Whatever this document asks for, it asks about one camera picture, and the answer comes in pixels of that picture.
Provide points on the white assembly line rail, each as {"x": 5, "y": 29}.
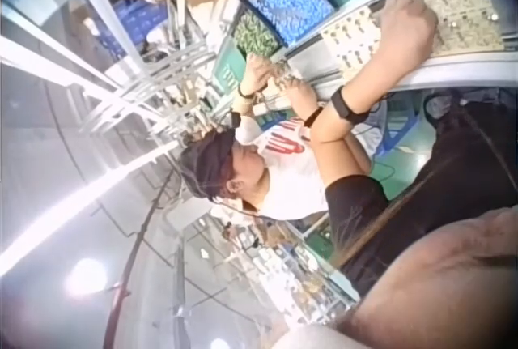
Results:
{"x": 465, "y": 69}

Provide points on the blue plastic stool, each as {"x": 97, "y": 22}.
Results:
{"x": 402, "y": 122}

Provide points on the cluttered workbench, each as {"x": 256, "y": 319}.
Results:
{"x": 279, "y": 268}

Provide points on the black wrist band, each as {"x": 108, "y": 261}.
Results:
{"x": 350, "y": 106}

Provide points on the tray of green components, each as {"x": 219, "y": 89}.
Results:
{"x": 255, "y": 35}

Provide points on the tray of blue components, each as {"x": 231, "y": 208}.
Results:
{"x": 291, "y": 5}

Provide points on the beige circuit board panel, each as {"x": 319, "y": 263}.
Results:
{"x": 461, "y": 9}
{"x": 352, "y": 41}

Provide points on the white metal rack frame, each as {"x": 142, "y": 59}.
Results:
{"x": 133, "y": 90}

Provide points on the person's left hand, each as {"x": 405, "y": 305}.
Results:
{"x": 408, "y": 27}

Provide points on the person's legs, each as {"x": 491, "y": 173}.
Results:
{"x": 477, "y": 126}

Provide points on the green plastic bin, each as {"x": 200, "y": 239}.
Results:
{"x": 228, "y": 69}

